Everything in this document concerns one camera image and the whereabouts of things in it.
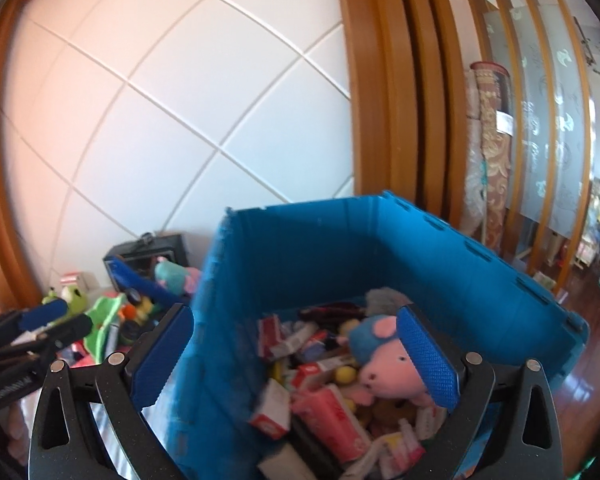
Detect green frog plush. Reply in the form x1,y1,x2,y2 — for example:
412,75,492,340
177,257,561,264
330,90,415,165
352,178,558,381
42,285,88,316

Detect green plush cloth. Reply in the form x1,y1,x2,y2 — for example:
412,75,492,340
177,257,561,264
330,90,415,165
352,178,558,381
82,296,128,361

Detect blue plastic crate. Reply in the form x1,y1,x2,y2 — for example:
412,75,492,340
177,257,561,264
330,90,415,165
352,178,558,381
172,191,591,480

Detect frosted glass partition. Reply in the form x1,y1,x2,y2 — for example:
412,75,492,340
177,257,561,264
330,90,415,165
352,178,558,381
455,0,600,296

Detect blue dressed pig plush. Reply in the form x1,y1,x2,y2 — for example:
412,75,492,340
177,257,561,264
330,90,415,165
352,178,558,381
349,312,433,408

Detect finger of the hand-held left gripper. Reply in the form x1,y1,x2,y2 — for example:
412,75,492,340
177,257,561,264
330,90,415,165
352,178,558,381
0,312,94,413
0,298,72,354

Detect grey plush toy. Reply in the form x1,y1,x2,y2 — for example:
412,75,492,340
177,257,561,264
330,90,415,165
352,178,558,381
365,287,413,318

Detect small white red box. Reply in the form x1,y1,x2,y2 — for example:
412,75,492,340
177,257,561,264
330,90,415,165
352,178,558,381
60,271,93,290

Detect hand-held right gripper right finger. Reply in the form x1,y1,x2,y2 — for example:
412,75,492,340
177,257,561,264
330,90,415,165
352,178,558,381
396,304,566,480

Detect orange yellow plush toy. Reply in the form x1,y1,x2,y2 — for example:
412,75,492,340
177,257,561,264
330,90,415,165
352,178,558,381
119,302,151,322

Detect black box with latch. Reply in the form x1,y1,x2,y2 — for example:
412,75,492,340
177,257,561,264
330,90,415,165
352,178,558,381
103,232,190,286

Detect rolled patterned carpet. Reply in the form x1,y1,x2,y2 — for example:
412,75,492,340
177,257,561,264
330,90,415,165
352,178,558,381
462,61,513,246

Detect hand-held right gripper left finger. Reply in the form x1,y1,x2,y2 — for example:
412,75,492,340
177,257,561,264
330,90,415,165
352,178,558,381
28,302,196,480

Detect pink tissue pack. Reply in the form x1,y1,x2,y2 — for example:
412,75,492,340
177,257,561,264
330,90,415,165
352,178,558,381
292,385,373,463

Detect teal pink plush toy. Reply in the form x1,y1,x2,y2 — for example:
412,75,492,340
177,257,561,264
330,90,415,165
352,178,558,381
154,260,201,297

